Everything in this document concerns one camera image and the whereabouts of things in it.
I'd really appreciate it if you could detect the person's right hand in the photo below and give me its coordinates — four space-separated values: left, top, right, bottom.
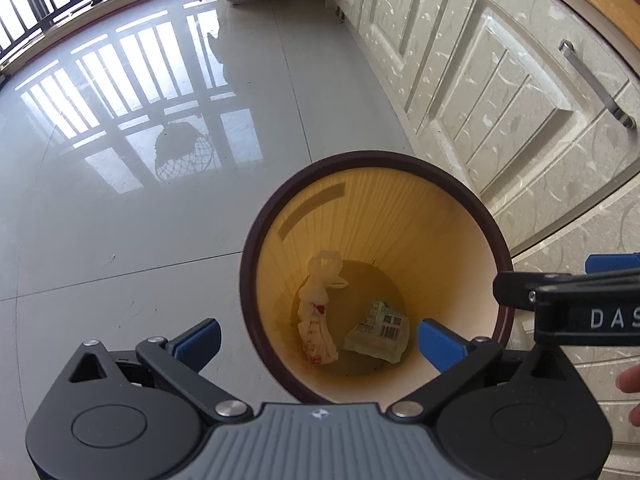
616 364 640 428

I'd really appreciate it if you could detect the white crumpled plastic wrapper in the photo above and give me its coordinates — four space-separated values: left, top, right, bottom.
297 250 349 367

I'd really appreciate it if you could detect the yellow bin with brown rim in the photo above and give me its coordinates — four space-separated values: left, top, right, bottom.
240 152 515 406

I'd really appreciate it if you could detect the metal cabinet handle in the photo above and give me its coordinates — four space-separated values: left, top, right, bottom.
559 40 636 129

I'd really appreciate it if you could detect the crumpled white barcode packet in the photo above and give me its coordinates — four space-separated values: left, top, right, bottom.
342 300 412 364

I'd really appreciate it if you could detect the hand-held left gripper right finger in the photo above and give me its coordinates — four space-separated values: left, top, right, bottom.
391 318 587 421

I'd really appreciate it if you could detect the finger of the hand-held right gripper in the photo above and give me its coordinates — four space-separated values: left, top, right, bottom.
492 267 640 312
586 253 640 274

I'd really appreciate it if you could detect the cream patterned cabinet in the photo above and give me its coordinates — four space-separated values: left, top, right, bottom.
325 0 640 461

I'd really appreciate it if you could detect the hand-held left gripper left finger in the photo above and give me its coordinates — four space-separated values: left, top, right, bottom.
65 317 253 423

